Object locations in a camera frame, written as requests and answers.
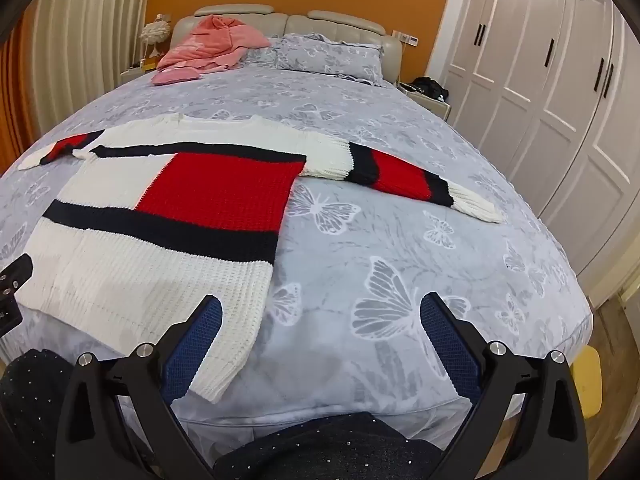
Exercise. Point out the white feather table lamp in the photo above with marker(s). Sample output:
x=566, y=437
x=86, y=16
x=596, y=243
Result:
x=155, y=32

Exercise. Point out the beige padded headboard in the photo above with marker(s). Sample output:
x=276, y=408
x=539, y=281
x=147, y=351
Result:
x=325, y=20

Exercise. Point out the beige nightstand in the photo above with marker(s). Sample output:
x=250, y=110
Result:
x=430, y=107
x=132, y=72

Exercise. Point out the grey butterfly print pillow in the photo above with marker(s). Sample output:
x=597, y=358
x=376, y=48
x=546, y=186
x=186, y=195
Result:
x=330, y=57

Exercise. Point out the white pleated curtain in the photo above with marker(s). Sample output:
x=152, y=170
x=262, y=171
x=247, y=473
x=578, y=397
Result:
x=90, y=50

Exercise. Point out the white red navy knit sweater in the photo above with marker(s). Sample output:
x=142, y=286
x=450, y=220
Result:
x=125, y=270

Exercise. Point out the person's dark sparkly pants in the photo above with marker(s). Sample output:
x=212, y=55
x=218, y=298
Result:
x=325, y=450

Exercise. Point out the white wall switch panel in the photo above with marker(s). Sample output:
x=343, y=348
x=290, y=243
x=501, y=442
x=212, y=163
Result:
x=407, y=38

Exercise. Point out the grey butterfly print bed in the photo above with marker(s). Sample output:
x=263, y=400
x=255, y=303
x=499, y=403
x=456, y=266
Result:
x=400, y=240

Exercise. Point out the orange curtain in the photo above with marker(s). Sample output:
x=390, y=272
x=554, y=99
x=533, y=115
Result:
x=15, y=100

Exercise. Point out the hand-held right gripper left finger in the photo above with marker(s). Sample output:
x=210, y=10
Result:
x=195, y=355

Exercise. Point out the yellow stool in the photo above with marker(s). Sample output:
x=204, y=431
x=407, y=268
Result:
x=585, y=380

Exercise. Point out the dark clothes pile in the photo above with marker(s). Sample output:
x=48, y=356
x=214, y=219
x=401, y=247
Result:
x=427, y=87

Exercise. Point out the white panelled wardrobe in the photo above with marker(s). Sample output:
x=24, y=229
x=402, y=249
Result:
x=550, y=110

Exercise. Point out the pink crumpled cloth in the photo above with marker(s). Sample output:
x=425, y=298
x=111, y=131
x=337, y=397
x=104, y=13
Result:
x=210, y=45

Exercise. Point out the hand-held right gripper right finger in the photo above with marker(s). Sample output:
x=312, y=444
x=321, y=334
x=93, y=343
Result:
x=450, y=345

